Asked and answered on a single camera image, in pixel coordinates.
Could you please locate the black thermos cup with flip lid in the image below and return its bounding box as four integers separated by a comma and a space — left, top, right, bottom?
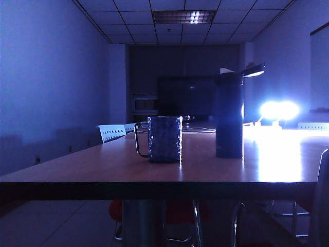
214, 63, 267, 159

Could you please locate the black television screen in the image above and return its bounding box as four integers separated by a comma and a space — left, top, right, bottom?
157, 76, 216, 116

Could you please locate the red chair with chrome legs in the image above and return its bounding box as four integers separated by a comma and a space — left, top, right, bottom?
109, 200, 212, 243

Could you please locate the metal table leg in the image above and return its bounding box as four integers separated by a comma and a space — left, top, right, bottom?
121, 200, 167, 247

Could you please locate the ceiling light panel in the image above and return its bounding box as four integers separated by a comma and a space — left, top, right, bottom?
151, 10, 216, 25

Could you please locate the bright table lamp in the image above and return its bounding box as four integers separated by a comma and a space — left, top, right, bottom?
259, 101, 300, 121

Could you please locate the white chair with chrome legs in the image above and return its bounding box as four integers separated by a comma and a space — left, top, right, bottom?
230, 148, 329, 247

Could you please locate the textured glass mug with handle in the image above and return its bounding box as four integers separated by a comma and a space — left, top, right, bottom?
134, 115, 184, 164

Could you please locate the grey wall cabinet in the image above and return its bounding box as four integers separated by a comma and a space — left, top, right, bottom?
131, 93, 159, 115

